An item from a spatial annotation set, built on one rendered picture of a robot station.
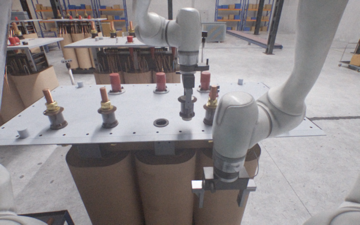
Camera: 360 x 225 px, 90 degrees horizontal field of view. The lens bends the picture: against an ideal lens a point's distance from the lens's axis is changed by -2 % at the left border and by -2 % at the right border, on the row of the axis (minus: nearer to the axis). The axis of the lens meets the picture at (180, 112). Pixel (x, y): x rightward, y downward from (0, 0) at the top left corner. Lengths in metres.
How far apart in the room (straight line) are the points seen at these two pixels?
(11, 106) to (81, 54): 3.75
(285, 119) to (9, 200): 0.61
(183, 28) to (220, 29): 12.57
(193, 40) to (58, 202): 2.36
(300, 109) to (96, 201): 1.33
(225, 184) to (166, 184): 0.74
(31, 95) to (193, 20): 2.86
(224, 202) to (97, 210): 0.90
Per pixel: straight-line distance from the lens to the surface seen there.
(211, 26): 13.22
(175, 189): 1.33
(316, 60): 0.42
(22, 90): 3.35
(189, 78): 0.78
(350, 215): 0.36
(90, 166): 1.28
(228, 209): 1.59
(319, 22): 0.35
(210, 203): 1.53
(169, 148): 1.13
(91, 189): 1.42
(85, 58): 6.95
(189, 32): 0.76
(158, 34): 0.79
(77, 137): 1.01
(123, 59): 2.77
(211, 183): 0.57
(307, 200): 2.74
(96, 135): 0.99
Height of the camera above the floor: 1.89
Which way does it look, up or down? 29 degrees down
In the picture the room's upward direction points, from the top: straight up
